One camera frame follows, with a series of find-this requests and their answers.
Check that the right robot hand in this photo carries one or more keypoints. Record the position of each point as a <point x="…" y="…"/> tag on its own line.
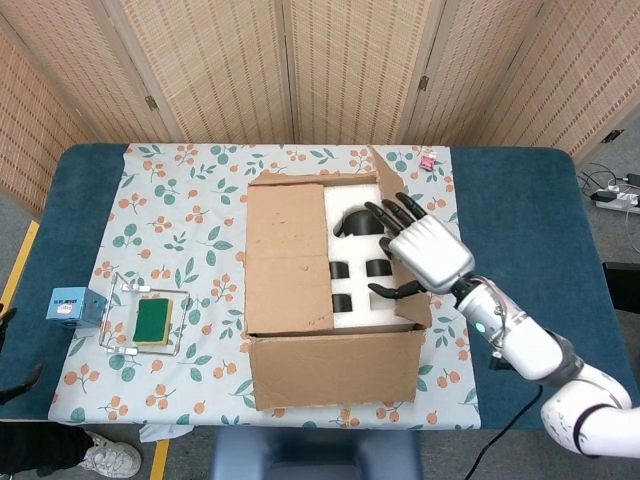
<point x="430" y="250"/>

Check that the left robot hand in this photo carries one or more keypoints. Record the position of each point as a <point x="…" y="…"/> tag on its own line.
<point x="27" y="381"/>

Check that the large cardboard box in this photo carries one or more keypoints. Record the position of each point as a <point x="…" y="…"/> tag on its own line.
<point x="335" y="370"/>

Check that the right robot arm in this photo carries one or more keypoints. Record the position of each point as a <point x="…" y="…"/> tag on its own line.
<point x="520" y="345"/>

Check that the white foam insert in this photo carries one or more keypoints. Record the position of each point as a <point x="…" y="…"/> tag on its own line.
<point x="360" y="250"/>

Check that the small black round part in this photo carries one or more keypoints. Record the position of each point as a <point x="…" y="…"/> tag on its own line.
<point x="343" y="303"/>
<point x="340" y="271"/>
<point x="378" y="268"/>

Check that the black trouser leg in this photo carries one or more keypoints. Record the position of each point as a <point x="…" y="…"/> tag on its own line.
<point x="40" y="445"/>

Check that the large black dome part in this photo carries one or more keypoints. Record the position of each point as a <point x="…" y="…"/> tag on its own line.
<point x="357" y="225"/>

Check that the small blue carton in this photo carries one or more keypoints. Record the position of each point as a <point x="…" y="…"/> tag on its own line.
<point x="67" y="305"/>

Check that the small pink toy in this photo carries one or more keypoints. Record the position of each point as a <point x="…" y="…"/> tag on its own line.
<point x="427" y="162"/>

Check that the blue upholstered table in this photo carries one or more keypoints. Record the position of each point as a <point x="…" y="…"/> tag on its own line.
<point x="525" y="210"/>

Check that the white sneaker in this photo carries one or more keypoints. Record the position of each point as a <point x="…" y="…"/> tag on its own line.
<point x="112" y="455"/>

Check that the green yellow sponge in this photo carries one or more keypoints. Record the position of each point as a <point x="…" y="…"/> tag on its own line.
<point x="152" y="320"/>

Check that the white power strip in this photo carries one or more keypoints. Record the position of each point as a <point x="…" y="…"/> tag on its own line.
<point x="615" y="199"/>

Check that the black case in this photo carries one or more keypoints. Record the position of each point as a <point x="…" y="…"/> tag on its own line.
<point x="622" y="287"/>

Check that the floral print tablecloth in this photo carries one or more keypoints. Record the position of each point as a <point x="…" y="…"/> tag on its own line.
<point x="200" y="225"/>

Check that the dark blue chair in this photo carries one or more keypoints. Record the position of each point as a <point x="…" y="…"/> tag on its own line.
<point x="315" y="455"/>

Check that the bamboo folding screen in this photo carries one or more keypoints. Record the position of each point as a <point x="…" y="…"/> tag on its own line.
<point x="225" y="70"/>

